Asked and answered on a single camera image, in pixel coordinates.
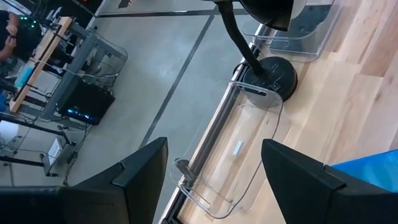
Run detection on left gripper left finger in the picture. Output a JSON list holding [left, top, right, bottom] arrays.
[[0, 136, 169, 224]]

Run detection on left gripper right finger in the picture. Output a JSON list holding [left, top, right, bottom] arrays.
[[261, 139, 398, 224]]

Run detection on blue plastic disc case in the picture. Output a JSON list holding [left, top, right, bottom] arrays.
[[331, 148, 398, 193]]

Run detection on black bin clamp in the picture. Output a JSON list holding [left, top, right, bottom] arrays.
[[174, 159, 197, 189]]

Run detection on black computer tower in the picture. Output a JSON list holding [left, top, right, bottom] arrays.
[[58, 80, 116, 126]]

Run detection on clear plastic bin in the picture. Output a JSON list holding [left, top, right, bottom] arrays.
[[241, 0, 343, 63], [170, 80, 284, 220]]

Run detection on white floor box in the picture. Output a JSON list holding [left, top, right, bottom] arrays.
[[0, 120, 19, 144]]

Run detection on black desk lamp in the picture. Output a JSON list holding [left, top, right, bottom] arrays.
[[201, 0, 299, 103]]

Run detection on wooden desk grey legs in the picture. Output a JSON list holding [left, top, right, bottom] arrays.
[[8, 16, 128, 124]]

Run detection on person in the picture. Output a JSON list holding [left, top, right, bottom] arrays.
[[0, 8, 21, 63]]

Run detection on black floor stand frame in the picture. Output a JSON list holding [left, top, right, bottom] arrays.
[[0, 111, 77, 169]]

